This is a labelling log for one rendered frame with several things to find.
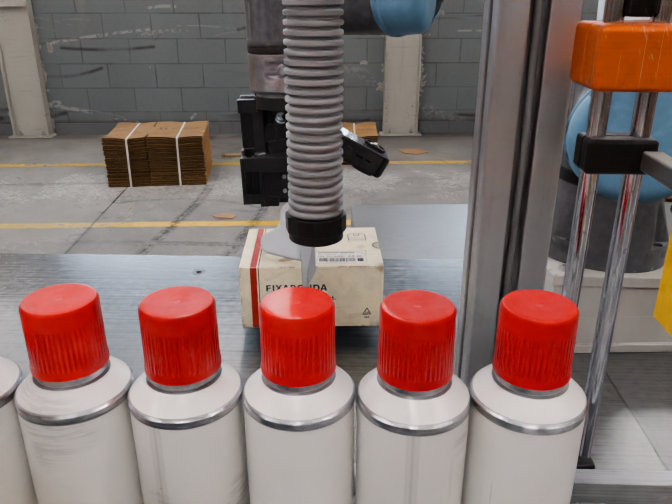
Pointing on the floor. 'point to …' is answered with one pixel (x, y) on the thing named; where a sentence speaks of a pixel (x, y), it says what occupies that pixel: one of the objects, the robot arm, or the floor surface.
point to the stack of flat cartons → (158, 154)
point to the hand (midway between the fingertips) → (312, 261)
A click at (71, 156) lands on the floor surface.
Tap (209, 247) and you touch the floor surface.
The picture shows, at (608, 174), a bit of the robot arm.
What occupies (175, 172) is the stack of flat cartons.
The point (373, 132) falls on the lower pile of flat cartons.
